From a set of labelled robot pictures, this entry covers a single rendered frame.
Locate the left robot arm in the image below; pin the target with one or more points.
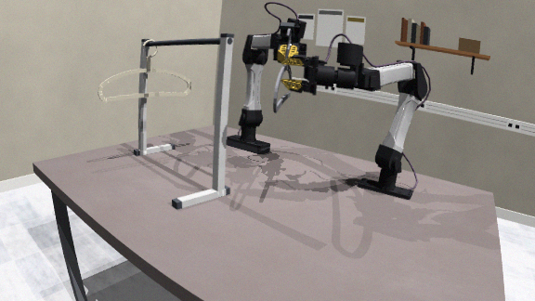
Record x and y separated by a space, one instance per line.
411 92

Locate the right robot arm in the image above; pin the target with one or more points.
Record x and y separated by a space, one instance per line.
251 114

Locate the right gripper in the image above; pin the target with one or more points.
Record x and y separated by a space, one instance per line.
295 49

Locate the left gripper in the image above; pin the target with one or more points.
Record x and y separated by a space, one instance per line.
318 74

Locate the cream wire hanger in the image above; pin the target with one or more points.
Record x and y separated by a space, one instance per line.
144 95

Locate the grey metal garment rack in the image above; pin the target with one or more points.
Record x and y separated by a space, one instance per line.
221 115

